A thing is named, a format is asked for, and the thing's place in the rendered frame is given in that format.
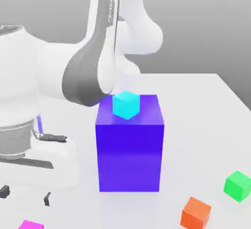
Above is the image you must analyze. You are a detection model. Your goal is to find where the large blue box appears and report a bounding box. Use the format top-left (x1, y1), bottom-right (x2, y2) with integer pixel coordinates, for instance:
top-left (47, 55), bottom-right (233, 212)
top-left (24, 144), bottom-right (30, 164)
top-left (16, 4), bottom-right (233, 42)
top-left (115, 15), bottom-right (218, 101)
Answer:
top-left (95, 93), bottom-right (165, 193)

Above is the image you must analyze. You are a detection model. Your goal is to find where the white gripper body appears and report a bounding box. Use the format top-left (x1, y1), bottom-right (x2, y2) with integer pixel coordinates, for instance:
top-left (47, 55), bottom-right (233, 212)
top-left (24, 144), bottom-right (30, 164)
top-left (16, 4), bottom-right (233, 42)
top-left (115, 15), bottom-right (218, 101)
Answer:
top-left (0, 140), bottom-right (79, 193)

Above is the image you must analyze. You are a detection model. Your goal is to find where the small green cube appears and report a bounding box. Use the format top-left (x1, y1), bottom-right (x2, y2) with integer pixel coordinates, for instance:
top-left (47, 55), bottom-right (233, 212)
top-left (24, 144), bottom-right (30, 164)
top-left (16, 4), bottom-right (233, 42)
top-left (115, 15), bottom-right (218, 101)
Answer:
top-left (223, 170), bottom-right (251, 204)

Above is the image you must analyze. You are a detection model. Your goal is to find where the small cyan cube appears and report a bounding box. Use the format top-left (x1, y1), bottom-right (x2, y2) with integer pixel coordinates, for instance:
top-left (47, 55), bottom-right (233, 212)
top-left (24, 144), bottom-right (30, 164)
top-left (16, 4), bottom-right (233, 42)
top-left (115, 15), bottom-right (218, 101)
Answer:
top-left (112, 90), bottom-right (141, 120)

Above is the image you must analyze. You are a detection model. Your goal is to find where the small orange cube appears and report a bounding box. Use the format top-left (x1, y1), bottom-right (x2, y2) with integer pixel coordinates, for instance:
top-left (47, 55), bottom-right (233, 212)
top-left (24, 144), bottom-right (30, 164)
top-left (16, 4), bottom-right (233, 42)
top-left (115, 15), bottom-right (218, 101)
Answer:
top-left (180, 196), bottom-right (212, 229)

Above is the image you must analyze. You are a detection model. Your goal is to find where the small magenta cube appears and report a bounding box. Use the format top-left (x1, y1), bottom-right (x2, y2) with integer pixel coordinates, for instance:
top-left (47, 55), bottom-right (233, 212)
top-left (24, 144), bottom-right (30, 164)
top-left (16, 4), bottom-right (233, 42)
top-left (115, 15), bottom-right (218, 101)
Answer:
top-left (18, 219), bottom-right (45, 229)

